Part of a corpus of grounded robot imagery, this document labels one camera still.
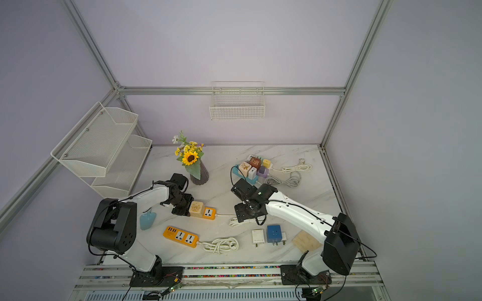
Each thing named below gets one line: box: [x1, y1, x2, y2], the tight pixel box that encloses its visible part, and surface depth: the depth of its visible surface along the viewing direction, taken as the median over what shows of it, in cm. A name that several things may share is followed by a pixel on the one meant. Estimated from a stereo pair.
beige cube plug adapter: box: [188, 200, 206, 218], surface depth 85 cm
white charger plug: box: [251, 229, 265, 249], surface depth 84 cm
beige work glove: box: [291, 230, 323, 253], surface depth 84 cm
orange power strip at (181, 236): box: [162, 225, 200, 249], surface depth 83 cm
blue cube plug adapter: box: [267, 225, 283, 246], surface depth 82 cm
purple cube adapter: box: [256, 168, 270, 179], surface depth 106 cm
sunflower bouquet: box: [171, 130, 205, 180], surface depth 84 cm
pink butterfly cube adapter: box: [238, 161, 252, 178], surface depth 101 cm
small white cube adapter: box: [247, 166, 258, 180], surface depth 100 cm
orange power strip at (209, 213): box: [202, 206, 217, 221], surface depth 90 cm
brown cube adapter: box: [249, 156, 262, 170], surface depth 103 cm
